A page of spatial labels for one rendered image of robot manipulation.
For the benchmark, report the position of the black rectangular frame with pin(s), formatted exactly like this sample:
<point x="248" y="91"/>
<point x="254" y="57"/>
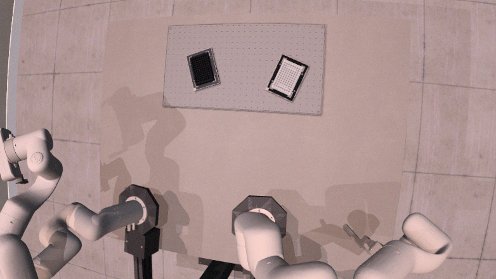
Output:
<point x="298" y="83"/>

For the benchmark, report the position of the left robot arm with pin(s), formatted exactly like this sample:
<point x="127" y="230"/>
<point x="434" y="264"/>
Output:
<point x="61" y="244"/>

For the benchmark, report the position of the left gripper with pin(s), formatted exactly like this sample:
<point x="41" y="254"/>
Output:
<point x="9" y="171"/>

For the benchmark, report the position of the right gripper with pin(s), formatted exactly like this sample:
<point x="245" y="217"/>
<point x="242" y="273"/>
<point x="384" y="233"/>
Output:
<point x="374" y="246"/>

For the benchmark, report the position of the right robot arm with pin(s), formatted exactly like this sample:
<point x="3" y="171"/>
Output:
<point x="421" y="249"/>

